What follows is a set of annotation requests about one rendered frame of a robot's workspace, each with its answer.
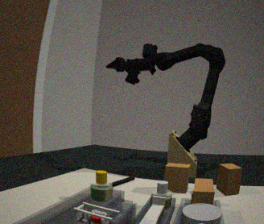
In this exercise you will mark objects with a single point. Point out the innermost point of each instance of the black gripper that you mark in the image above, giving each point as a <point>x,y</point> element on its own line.
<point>120,65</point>

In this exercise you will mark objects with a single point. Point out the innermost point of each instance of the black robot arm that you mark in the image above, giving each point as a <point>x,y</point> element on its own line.
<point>201,114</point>

